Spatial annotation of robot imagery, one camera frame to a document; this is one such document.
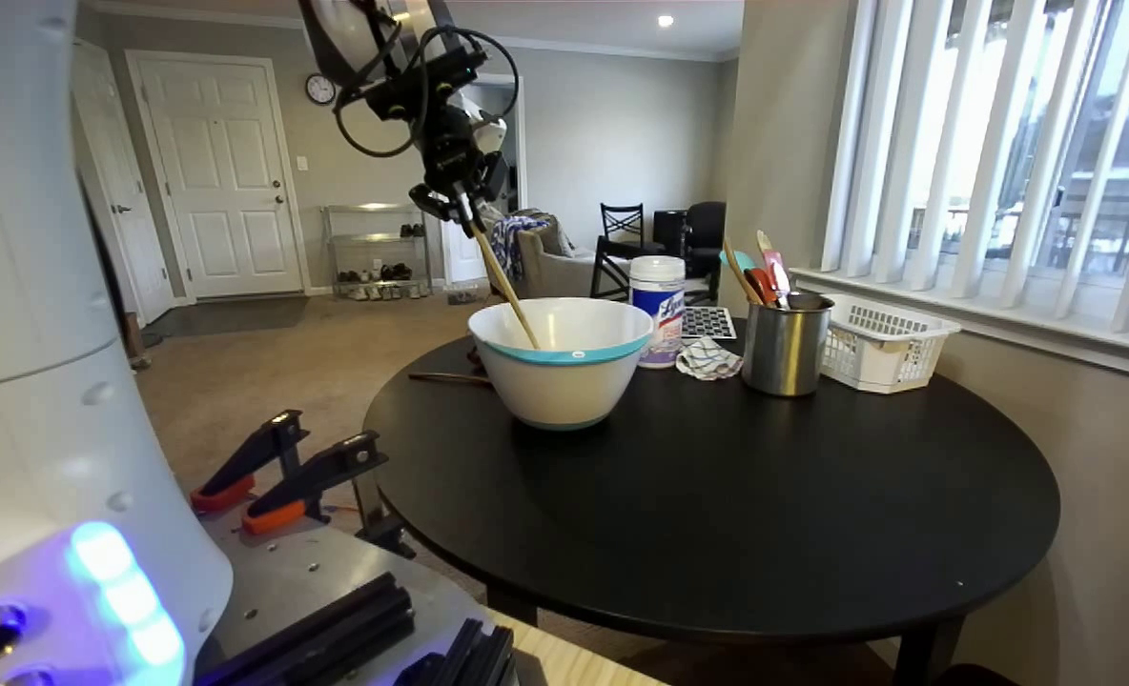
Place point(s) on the big white bowl teal rim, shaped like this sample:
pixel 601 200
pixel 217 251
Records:
pixel 567 387

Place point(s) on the black aluminium rail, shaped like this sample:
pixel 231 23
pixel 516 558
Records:
pixel 470 655
pixel 320 631

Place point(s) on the black dining chair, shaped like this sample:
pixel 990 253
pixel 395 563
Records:
pixel 618 251

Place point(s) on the black white patterned trivet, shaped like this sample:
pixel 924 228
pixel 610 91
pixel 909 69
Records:
pixel 707 322

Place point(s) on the white disinfectant wipes canister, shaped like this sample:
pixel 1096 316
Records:
pixel 656 286

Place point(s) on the dark brown wooden spoon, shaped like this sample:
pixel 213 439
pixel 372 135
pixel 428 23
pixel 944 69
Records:
pixel 442 378

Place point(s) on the pink spatula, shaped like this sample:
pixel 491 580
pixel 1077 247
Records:
pixel 774 267

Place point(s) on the metal shelf rack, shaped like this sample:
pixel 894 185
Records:
pixel 380 253

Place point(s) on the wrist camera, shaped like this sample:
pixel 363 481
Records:
pixel 491 135

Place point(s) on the white closet door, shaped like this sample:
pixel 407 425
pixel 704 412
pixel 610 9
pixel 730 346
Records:
pixel 118 166

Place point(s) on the steel utensil holder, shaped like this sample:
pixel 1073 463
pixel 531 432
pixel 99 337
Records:
pixel 784 350

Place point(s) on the recessed ceiling light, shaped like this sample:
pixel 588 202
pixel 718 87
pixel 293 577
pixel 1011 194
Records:
pixel 665 20

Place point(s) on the metal robot mounting plate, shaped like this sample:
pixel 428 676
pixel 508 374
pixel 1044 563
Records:
pixel 282 575

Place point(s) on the black office chair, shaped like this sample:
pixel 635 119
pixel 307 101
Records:
pixel 704 236

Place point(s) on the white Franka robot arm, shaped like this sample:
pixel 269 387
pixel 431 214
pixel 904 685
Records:
pixel 42 383

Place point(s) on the teal spatula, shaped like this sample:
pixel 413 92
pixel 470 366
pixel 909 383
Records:
pixel 750 271

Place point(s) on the white vertical blinds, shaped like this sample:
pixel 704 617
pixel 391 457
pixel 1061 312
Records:
pixel 971 138

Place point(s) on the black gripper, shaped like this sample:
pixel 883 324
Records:
pixel 457 166

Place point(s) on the open white room door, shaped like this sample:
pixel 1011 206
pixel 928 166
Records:
pixel 452 262

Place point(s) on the light wooden stirring spoon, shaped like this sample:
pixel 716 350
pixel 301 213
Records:
pixel 508 291

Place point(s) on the wooden utensil in holder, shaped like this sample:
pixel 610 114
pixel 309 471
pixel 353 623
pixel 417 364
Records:
pixel 740 279

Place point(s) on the round black table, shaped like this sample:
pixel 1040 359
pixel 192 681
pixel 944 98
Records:
pixel 740 507

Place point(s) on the beige sofa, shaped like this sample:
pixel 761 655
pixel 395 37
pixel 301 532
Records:
pixel 557 271

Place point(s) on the blue white blanket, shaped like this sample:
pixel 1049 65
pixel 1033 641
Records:
pixel 529 236

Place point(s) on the round wall clock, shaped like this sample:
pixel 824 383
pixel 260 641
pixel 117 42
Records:
pixel 319 91

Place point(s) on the closed white panel door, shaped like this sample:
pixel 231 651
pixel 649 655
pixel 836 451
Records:
pixel 213 177

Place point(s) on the crumpled pasta bag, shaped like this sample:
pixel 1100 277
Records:
pixel 707 359

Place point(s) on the white plastic basket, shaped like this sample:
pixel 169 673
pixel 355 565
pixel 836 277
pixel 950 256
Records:
pixel 883 350

